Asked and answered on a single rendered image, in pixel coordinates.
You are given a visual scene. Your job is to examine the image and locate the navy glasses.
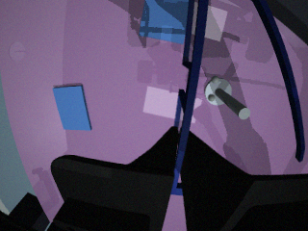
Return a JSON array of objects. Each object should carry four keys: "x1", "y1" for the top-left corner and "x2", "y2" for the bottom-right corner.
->
[{"x1": 170, "y1": 0, "x2": 305, "y2": 195}]

